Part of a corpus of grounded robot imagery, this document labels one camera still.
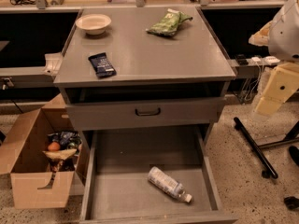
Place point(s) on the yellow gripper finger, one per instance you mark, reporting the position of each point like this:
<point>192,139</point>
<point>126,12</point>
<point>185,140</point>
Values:
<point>280,86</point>

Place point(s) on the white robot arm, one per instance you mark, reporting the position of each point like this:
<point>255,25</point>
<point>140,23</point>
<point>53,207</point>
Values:
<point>281,36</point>

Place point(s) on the grey drawer cabinet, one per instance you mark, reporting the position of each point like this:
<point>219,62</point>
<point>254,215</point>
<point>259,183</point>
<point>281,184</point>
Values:
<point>190,65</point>

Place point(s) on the open grey bottom drawer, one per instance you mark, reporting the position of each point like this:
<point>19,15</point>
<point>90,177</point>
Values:
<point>117,189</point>

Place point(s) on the white power strip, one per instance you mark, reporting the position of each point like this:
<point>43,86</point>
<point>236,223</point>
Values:
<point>271,60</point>

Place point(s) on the white power adapter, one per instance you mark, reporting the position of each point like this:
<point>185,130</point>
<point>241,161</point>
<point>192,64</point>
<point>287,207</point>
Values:
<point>256,59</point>

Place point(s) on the black power adapter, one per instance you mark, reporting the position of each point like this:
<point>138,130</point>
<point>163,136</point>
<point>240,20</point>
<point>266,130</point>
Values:
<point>241,59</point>

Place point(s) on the black chair base leg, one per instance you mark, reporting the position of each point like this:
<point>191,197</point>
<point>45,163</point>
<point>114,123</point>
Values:
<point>269,171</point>

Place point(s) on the green chip bag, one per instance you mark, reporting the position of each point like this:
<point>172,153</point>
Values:
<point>169,23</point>

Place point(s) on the dark blue snack packet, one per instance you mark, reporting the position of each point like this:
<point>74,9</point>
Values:
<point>102,66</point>

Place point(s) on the white ceramic bowl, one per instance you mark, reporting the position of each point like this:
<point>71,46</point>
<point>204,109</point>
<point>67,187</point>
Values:
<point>93,24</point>

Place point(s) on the dark snack bags in box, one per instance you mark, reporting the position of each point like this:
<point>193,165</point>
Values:
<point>66,139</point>

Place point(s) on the orange fruit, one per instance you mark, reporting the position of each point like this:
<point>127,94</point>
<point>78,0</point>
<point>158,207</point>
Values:
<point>54,146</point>

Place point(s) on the brown cardboard box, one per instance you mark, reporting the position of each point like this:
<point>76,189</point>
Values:
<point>39,179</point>

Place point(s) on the closed grey drawer black handle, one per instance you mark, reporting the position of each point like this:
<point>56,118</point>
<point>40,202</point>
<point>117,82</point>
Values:
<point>138,114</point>

